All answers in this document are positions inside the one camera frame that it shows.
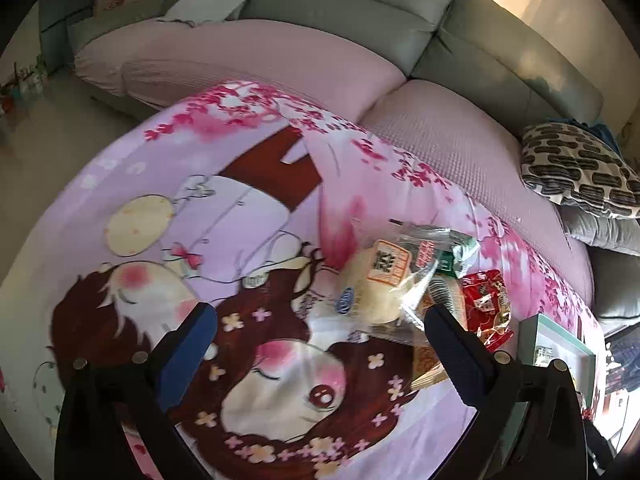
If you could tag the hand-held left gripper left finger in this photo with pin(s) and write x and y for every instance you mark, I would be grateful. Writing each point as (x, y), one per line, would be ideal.
(187, 355)

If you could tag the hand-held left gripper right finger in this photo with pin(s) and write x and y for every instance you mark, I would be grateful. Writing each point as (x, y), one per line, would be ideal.
(457, 360)

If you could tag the orange snack packet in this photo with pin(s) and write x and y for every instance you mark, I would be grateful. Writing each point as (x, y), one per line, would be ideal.
(425, 365)

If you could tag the red packet with clear window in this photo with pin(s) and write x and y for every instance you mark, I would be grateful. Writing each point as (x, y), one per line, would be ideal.
(487, 305)

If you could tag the striped snack packet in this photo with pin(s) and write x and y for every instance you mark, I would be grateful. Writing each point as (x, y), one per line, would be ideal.
(447, 295)

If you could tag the teal-rimmed white box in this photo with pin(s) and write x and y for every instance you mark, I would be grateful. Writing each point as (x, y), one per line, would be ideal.
(550, 330)

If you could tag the pale bun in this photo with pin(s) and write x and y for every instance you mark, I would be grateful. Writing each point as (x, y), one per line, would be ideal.
(380, 295)

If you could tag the green snack packet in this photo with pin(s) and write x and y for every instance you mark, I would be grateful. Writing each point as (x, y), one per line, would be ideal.
(462, 252)

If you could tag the pink printed blanket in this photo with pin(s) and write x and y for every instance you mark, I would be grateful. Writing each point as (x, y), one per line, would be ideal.
(200, 170)

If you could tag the grey pillow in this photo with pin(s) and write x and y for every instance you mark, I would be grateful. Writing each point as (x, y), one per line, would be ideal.
(600, 230)

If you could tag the patterned black-and-cream pillow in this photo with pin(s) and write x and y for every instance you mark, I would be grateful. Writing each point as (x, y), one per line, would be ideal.
(575, 170)

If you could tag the blue cloth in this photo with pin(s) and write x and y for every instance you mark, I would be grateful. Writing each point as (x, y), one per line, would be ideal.
(605, 135)

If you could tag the pink sofa cover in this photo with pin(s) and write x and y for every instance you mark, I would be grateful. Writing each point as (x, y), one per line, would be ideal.
(250, 60)

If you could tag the grey-green sofa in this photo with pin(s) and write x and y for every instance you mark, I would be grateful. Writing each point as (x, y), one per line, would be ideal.
(475, 35)

